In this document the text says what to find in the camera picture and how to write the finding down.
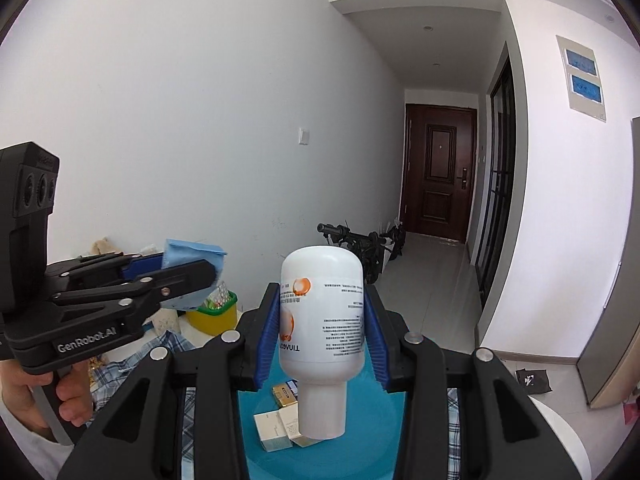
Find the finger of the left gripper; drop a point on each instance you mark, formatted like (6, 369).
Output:
(155, 284)
(108, 269)

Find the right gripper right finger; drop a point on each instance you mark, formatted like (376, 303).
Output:
(385, 331)

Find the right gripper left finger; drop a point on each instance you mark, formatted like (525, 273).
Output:
(260, 329)

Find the white lotion bottle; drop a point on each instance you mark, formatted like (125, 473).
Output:
(321, 334)

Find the person's left hand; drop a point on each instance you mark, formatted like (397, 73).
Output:
(73, 390)

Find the yellow green bin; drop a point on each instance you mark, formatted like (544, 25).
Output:
(218, 312)

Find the gold cigarette pack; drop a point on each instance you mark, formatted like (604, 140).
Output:
(285, 393)

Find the large cream text box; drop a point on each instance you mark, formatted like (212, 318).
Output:
(289, 418)

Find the black folding bicycle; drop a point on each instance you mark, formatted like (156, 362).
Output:
(374, 250)

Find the cream small box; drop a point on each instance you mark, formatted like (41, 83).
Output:
(271, 432)

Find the black framed glass door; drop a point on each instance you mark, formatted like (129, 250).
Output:
(495, 145)

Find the dark brown entrance door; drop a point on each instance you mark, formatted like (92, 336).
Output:
(438, 183)

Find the grey gold refrigerator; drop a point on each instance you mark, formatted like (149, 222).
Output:
(609, 365)

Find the white wall switch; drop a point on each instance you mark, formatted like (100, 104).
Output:
(303, 136)

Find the wall electrical panel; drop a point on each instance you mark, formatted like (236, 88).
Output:
(583, 81)

